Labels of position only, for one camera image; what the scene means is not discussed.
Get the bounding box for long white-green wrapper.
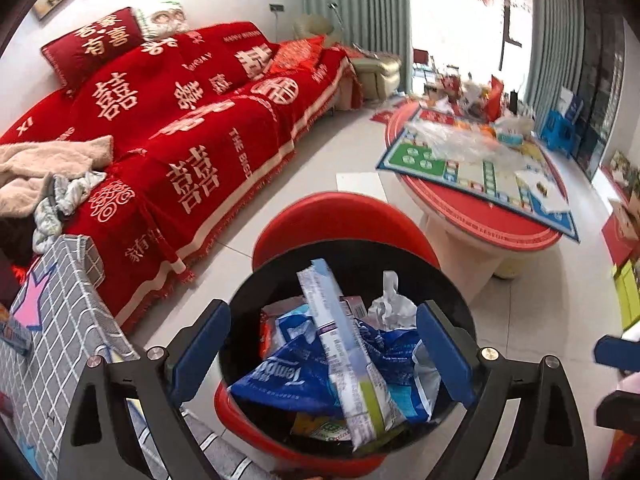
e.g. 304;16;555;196
295;258;409;454

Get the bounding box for pile of snack packets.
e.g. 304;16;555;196
424;74;537;127

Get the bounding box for board game mat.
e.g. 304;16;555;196
375;104;581;244

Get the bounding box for red covered sofa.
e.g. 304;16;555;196
0;19;364;334

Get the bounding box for round red table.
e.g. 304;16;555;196
370;102;582;282

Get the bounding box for blue white small box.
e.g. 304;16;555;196
0;317;34;357

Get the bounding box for patterned white grey cloth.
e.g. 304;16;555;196
32;169;107;257

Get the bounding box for grey green curtain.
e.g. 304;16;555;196
299;0;411;97
517;0;586;127

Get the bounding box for photo print pillow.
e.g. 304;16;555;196
134;0;191;41

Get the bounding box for blue plastic stool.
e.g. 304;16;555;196
539;109;581;154

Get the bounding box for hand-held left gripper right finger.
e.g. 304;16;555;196
416;300;591;480

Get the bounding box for red figure poster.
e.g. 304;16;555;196
599;199;640;267

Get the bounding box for maroon garment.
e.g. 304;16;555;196
0;214;37;272

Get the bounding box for clear plastic bag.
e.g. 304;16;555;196
407;119;507;172

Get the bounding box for red round stool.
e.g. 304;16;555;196
213;191;442;479

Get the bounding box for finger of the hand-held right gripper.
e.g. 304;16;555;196
595;390;640;432
595;334;640;374

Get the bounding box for blue tissue packet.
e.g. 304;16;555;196
227;304;437;424

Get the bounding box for dark wall cabinet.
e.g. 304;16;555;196
574;0;627;182

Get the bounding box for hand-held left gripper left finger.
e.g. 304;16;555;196
59;299;232;480

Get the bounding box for red patterned square cushion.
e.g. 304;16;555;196
267;36;326;76

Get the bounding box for floor lamp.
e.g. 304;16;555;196
327;2;346;47

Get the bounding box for black trash bin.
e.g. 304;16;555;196
218;245;476;454

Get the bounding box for red pillow white characters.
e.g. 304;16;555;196
40;7;146;89

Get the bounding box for pink box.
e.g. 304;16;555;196
339;295;369;319

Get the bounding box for grey checked tablecloth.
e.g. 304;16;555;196
0;234;272;480

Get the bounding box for yellow green box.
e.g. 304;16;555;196
614;259;640;327

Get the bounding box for green label packet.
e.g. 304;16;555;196
292;412;352;442

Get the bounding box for beige armchair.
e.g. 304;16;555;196
293;13;403;112

